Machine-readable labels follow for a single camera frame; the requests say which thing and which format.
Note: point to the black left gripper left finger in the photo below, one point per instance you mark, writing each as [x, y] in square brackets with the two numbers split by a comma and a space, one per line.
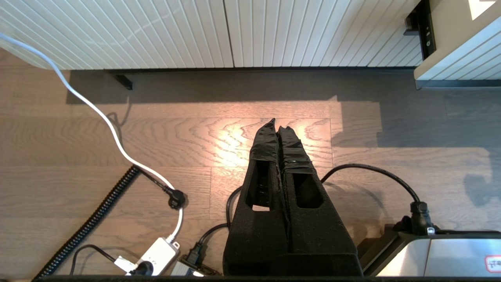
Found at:
[254, 235]

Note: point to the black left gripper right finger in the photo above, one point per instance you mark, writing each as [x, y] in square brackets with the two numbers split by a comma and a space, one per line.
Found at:
[317, 235]

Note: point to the white fluted drawer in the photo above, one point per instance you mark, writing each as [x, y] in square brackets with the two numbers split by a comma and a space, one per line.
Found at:
[462, 51]

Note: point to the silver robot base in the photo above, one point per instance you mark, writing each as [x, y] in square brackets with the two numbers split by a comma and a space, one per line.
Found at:
[462, 254]

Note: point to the white slatted cabinet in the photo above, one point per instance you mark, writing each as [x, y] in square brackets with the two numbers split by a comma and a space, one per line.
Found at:
[156, 31]

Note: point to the grey power brick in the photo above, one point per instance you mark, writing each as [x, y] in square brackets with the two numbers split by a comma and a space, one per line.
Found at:
[182, 269]

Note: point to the white power strip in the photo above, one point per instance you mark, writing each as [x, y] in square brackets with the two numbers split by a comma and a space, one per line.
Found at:
[156, 254]

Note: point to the small white plug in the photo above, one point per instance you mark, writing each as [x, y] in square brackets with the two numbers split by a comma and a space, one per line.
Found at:
[124, 264]

